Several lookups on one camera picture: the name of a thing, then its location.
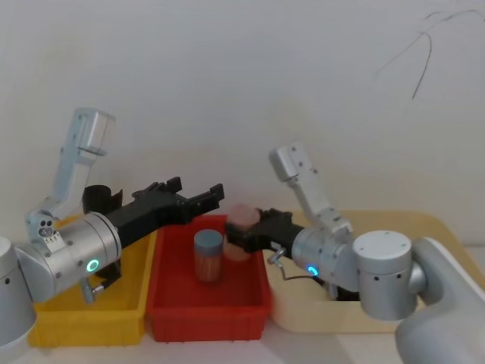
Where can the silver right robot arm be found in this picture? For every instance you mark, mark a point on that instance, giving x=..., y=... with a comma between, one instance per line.
x=382, y=273

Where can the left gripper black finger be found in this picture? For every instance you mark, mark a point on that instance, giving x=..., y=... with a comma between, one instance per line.
x=161, y=188
x=208, y=199

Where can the yellow plastic bin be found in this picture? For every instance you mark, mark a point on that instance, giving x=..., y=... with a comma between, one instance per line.
x=94, y=322

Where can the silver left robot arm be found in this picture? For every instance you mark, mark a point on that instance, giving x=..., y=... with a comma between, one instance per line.
x=72, y=246

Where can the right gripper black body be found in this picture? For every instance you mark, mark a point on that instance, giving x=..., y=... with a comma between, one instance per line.
x=276, y=231

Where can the pink-capped toothpick jar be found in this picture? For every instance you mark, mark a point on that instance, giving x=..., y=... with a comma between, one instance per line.
x=244, y=216

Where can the red plastic bin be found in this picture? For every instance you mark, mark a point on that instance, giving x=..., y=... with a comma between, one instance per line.
x=212, y=318

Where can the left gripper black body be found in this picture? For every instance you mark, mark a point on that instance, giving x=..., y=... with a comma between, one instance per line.
x=148, y=216

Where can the cream plastic tray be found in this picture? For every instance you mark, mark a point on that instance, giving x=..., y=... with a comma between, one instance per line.
x=303, y=314

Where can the grey-capped toothpick jar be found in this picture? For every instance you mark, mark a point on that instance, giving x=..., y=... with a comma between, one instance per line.
x=208, y=250

